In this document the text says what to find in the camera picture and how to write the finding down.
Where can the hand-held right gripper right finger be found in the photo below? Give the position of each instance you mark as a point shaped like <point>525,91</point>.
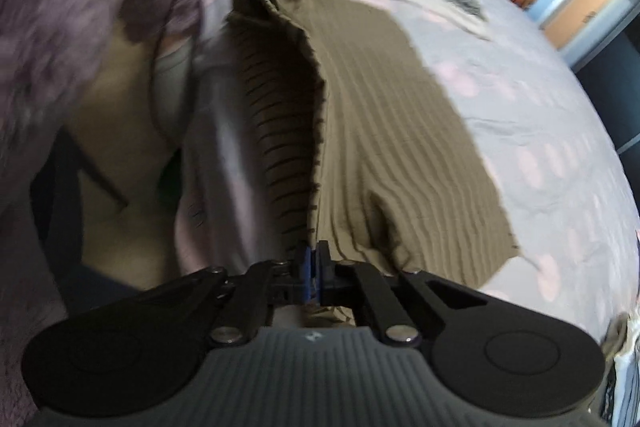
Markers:
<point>322,274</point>

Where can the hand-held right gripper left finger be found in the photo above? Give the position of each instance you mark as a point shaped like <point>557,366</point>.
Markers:
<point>303,274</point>

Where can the brown striped shirt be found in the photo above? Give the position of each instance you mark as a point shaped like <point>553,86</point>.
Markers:
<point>390,117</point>

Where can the pile of mixed clothes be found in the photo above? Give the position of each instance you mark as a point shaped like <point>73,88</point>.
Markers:
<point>622,372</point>

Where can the polka dot bed cover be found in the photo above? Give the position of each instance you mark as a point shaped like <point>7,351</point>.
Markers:
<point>525,97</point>

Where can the dark wardrobe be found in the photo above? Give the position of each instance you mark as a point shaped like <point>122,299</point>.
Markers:
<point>610,97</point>

